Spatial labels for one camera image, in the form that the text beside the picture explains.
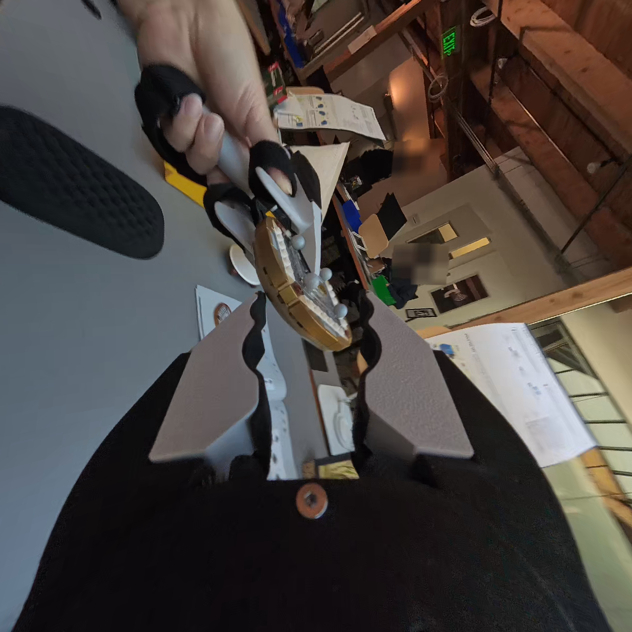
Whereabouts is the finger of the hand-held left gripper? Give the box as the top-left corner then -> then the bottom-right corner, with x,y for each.
215,200 -> 258,253
257,168 -> 325,277

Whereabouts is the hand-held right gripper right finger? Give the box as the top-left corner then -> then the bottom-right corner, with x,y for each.
352,290 -> 475,462

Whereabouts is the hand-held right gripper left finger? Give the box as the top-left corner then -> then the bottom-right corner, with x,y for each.
148,291 -> 273,477

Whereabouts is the round gold lego base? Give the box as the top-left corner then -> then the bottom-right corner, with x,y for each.
253,216 -> 354,352

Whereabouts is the person's left hand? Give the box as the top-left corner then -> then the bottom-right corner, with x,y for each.
121,0 -> 297,198

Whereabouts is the white paper cup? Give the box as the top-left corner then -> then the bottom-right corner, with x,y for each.
228,243 -> 261,287

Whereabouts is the yellow plastic bin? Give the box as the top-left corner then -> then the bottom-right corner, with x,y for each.
163,160 -> 208,194

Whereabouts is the white paper bag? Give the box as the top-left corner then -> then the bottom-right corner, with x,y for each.
290,142 -> 352,191

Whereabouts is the black padded wrist rest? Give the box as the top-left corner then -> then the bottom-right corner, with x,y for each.
0,105 -> 165,260

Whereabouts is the dark framed wall picture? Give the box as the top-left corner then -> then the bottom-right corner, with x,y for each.
430,274 -> 489,315

